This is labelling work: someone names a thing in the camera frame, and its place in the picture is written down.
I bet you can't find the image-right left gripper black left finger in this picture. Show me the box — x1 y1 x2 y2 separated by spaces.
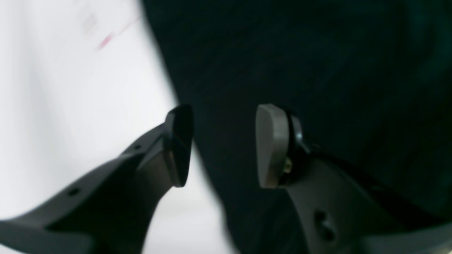
0 105 193 254

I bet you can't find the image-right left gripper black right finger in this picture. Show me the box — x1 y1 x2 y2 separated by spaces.
255 103 452 254

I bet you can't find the black t-shirt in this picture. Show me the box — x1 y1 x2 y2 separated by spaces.
142 0 451 254

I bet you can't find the red tape rectangle marking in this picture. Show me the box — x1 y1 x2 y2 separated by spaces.
95 16 142 52

